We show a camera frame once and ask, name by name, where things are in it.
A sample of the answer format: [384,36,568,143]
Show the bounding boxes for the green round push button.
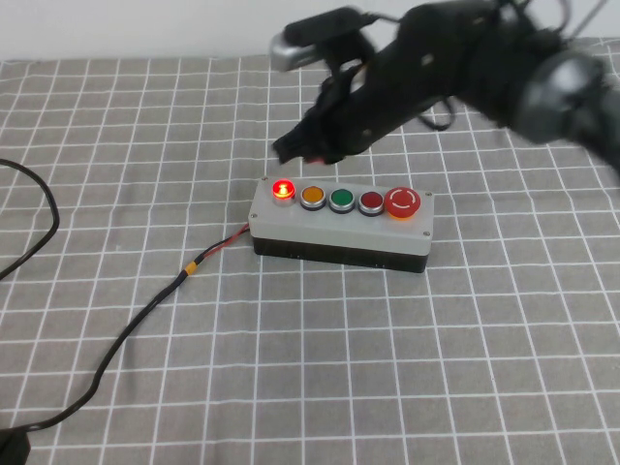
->
[327,187,357,215]

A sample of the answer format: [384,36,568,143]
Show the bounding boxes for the black mains cable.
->
[0,158,61,282]

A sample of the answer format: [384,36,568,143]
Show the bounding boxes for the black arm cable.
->
[417,94,460,133]

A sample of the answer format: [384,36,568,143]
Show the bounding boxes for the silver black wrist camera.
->
[268,6,377,75]

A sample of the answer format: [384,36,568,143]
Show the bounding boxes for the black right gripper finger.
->
[272,111,338,155]
[278,138,348,167]

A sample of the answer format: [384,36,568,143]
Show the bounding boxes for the red lit indicator lamp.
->
[270,177,297,207]

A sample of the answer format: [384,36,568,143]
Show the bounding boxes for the dark red round push button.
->
[356,190,387,218]

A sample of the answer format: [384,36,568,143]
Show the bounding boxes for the black power adapter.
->
[0,427,32,465]

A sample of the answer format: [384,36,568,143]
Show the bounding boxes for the red mushroom emergency stop button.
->
[384,186,421,222]

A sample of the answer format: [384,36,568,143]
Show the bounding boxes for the yellow round push button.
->
[297,184,327,212]

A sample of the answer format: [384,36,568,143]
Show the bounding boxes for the grey white-checked tablecloth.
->
[0,36,620,465]

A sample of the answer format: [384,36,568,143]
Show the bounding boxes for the grey black button switch box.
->
[246,175,435,275]

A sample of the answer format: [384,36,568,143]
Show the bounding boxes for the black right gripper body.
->
[312,36,466,159]

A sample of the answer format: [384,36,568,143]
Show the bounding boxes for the black red power cable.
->
[0,225,256,435]

